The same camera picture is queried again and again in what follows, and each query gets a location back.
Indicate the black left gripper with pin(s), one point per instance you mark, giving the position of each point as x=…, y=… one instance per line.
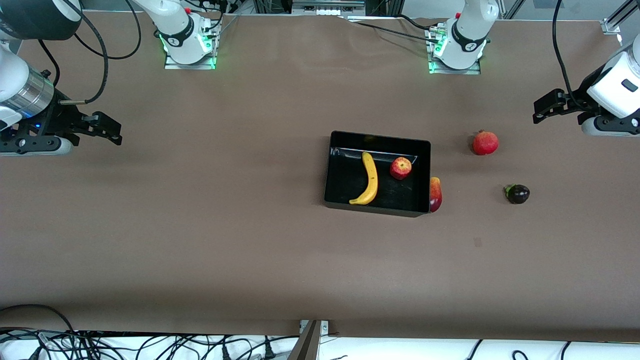
x=579, y=97

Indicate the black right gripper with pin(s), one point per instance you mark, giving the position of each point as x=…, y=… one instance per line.
x=54, y=121

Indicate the red yellow apple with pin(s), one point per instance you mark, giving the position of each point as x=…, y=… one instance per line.
x=401, y=168

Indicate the yellow banana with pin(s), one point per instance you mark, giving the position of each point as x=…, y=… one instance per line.
x=371, y=180

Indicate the black rectangular plastic tray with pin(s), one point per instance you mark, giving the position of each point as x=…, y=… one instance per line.
x=350, y=185

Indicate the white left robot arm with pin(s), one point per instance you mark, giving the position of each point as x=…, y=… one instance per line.
x=470, y=30

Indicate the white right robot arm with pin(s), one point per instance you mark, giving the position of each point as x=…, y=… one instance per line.
x=175, y=30

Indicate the red pomegranate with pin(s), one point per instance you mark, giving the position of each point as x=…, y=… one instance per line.
x=485, y=143

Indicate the dark purple eggplant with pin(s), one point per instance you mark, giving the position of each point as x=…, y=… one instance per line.
x=519, y=194

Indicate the brown table cover sheet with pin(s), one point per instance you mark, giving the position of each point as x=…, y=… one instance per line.
x=200, y=225

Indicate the red yellow mango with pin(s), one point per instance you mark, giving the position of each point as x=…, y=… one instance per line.
x=436, y=192

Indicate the silver power strip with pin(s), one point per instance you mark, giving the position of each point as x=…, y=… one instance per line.
x=327, y=7

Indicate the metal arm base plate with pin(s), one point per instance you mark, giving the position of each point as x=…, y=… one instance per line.
x=455, y=71
x=172, y=66

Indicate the aluminium frame profile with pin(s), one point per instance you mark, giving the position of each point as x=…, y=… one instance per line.
x=612, y=25

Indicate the silver metal bracket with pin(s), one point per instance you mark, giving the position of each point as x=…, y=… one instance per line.
x=325, y=327

